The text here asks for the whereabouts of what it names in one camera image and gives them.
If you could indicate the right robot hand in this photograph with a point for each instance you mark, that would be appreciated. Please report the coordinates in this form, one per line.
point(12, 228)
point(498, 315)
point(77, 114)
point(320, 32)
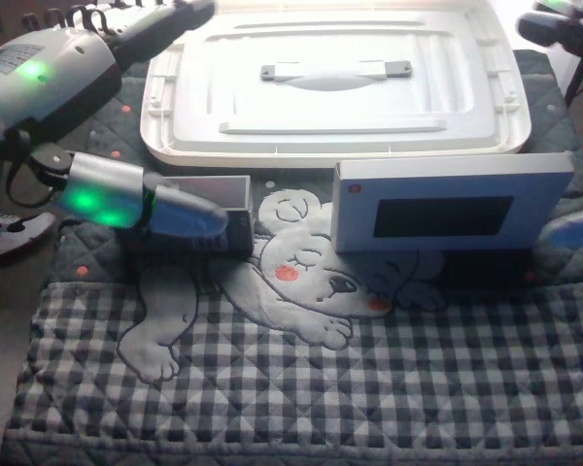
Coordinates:
point(578, 233)

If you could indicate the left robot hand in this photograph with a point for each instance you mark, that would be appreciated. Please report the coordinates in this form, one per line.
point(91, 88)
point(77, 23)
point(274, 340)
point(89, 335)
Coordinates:
point(107, 194)

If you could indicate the small dark box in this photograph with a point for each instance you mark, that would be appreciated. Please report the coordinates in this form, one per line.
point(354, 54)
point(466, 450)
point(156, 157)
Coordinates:
point(238, 233)

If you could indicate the white box with black panel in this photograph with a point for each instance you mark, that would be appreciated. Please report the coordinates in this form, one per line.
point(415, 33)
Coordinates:
point(359, 218)

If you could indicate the white plastic lid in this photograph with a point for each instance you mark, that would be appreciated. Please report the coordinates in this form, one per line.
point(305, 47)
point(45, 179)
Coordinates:
point(330, 121)

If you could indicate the white sneaker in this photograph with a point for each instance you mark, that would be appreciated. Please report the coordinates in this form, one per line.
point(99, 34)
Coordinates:
point(14, 233)

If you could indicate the grey quilt with printed bear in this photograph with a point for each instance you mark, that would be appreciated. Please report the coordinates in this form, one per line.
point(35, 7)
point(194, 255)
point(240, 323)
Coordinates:
point(291, 388)

